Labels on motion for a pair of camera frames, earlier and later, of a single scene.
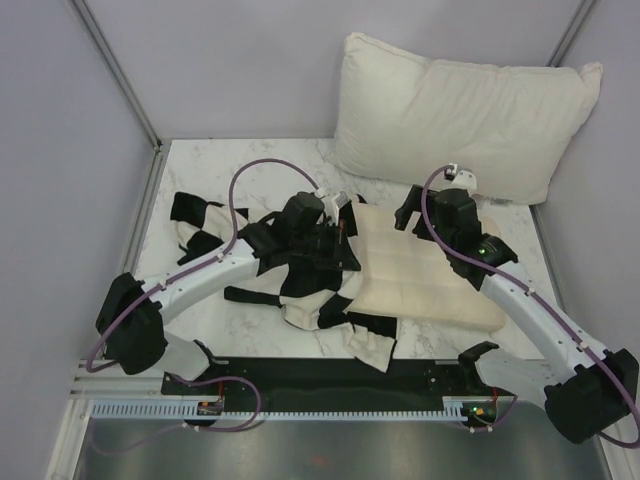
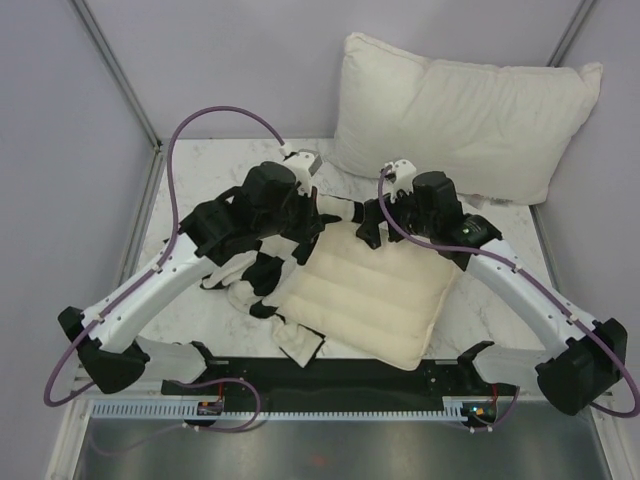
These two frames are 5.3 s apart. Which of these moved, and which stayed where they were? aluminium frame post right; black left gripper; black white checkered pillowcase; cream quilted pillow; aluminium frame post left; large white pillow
Moved: black left gripper; cream quilted pillow; black white checkered pillowcase
Stayed: large white pillow; aluminium frame post right; aluminium frame post left
